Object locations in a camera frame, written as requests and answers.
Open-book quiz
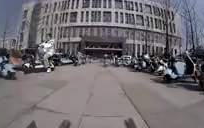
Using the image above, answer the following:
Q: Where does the large curved pale building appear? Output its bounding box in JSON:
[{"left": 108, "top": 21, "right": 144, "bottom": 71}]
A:
[{"left": 18, "top": 0, "right": 183, "bottom": 59}]

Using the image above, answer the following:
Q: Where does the person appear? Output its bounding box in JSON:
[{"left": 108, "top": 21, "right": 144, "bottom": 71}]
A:
[{"left": 36, "top": 39, "right": 57, "bottom": 74}]

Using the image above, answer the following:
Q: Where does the grey paved plaza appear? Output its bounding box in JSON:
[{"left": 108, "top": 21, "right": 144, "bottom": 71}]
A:
[{"left": 0, "top": 61, "right": 204, "bottom": 128}]

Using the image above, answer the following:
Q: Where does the row of parked scooters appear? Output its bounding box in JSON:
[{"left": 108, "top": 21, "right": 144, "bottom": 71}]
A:
[{"left": 103, "top": 51, "right": 204, "bottom": 93}]

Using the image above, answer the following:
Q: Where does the row of bare trees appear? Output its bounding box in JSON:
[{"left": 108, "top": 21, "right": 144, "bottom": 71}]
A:
[{"left": 159, "top": 0, "right": 204, "bottom": 54}]

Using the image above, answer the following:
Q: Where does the robot's own part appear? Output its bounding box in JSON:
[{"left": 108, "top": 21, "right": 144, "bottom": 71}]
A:
[
  {"left": 58, "top": 119, "right": 72, "bottom": 128},
  {"left": 124, "top": 118, "right": 138, "bottom": 128}
]

